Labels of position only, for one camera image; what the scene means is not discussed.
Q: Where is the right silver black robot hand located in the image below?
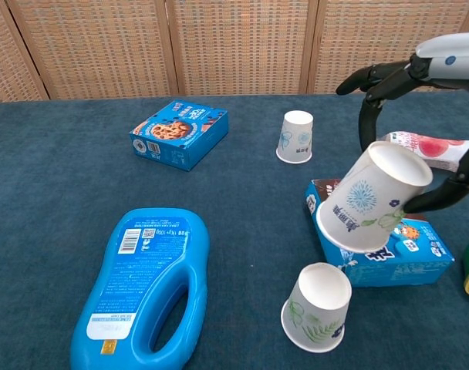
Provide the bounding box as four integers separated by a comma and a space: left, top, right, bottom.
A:
336, 32, 469, 215

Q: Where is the white cup blue flower print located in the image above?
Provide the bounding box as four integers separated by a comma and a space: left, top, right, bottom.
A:
275, 109, 315, 164

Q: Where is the white cup blue starburst print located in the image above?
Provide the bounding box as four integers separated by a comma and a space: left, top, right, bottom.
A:
315, 140, 434, 254

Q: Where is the white cup green fern print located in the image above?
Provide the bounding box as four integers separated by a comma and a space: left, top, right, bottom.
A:
280, 262, 353, 354

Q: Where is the large blue chocolate cookie box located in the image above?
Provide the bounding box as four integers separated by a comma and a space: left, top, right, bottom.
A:
305, 178, 455, 288

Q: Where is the teal table cloth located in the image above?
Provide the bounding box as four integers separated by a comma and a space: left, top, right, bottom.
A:
0, 90, 469, 370

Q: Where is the blue detergent bottle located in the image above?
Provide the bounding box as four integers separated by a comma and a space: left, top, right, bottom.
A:
69, 207, 211, 370

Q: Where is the white pink drink bottle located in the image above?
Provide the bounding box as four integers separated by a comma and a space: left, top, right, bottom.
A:
376, 130, 469, 173

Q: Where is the woven wooden folding screen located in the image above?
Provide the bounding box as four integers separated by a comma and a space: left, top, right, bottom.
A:
0, 0, 469, 106

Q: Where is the small blue cookie box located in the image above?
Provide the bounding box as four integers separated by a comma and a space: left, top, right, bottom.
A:
129, 100, 230, 172

